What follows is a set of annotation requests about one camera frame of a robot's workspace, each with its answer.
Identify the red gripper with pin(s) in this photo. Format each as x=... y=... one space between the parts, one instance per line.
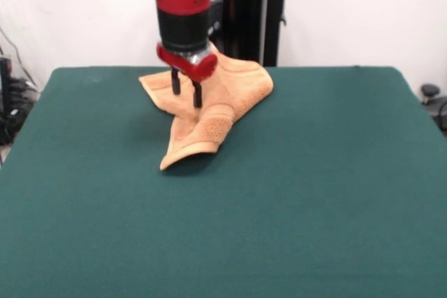
x=195 y=66

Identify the tan terry towel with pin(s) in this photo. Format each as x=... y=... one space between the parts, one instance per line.
x=227 y=102

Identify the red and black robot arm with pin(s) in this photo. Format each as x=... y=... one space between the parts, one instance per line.
x=181 y=1

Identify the black power strip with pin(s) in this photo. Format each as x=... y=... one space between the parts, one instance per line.
x=21 y=94

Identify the black chair caster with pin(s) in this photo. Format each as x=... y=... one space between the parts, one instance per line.
x=430 y=90

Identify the black chair base leg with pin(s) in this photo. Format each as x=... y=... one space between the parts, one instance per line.
x=440 y=109

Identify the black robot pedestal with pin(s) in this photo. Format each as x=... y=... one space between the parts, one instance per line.
x=251 y=15

